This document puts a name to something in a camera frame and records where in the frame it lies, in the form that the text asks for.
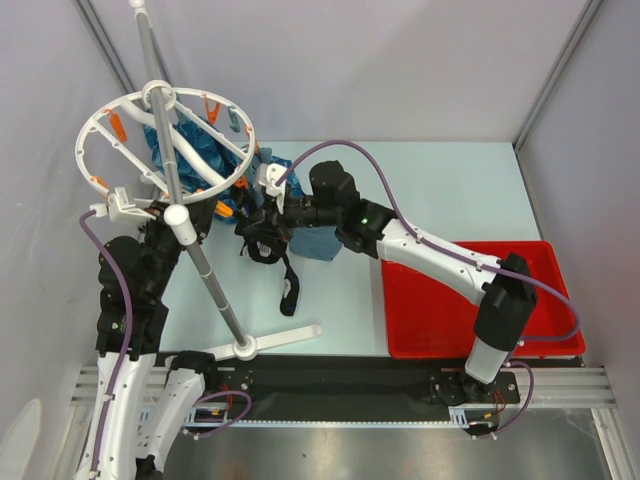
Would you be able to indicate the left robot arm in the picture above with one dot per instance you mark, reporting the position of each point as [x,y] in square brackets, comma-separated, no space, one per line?
[134,275]

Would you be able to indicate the grey stand pole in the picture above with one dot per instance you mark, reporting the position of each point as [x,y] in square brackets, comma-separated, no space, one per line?
[153,97]

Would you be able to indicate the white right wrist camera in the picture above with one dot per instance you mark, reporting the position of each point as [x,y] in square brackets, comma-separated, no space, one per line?
[270,181]

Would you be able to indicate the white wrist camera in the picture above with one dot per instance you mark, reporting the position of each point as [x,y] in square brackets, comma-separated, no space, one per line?
[270,181]
[118,208]

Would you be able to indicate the red plastic tray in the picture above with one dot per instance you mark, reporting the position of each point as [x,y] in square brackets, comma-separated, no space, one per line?
[427,320]

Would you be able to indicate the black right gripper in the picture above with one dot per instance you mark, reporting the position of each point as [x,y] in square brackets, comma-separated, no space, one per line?
[270,220]

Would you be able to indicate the blue patterned cloth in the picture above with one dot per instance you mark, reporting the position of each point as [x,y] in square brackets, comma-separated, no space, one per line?
[214,154]

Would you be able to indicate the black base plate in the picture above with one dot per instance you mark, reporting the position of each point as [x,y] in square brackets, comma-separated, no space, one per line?
[283,388]

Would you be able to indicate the black sports sock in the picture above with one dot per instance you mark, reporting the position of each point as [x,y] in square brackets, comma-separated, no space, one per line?
[265,253]
[291,289]

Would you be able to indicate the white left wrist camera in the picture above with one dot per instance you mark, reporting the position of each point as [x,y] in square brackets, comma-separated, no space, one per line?
[118,208]

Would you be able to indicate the white round clip hanger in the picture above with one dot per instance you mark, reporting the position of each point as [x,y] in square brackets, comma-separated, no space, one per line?
[217,183]

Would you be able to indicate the teal clothespin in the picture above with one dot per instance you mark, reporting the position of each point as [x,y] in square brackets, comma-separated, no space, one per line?
[234,124]

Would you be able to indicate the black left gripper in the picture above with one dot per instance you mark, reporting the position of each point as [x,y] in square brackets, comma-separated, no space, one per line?
[201,214]

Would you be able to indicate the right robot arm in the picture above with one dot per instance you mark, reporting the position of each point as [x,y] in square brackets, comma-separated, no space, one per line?
[497,287]

